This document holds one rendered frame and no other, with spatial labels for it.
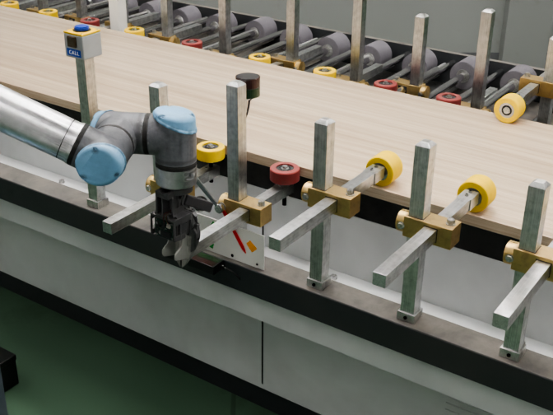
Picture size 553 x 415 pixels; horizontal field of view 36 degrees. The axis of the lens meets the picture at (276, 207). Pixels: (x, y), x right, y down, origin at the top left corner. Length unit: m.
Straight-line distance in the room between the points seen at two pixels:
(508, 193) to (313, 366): 0.80
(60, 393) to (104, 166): 1.40
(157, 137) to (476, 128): 1.13
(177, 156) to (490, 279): 0.83
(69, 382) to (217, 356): 0.53
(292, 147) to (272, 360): 0.68
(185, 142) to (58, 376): 1.42
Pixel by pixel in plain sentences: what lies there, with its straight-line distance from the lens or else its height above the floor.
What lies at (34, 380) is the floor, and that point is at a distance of 3.07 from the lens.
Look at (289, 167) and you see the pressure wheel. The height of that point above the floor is 0.90.
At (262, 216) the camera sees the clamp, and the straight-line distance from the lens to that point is 2.14.
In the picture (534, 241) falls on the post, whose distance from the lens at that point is 1.82.
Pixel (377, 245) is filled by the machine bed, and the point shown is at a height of 0.74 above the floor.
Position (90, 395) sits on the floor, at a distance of 2.96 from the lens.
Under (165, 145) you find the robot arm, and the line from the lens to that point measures 1.83.
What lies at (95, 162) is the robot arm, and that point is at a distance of 1.72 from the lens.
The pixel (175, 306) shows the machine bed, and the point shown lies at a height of 0.28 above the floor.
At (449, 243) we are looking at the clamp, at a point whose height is 0.94.
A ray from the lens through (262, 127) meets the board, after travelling 2.56.
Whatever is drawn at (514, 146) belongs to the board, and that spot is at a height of 0.90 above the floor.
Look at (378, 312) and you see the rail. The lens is 2.07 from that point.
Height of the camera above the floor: 1.84
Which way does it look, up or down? 27 degrees down
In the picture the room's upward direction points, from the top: 1 degrees clockwise
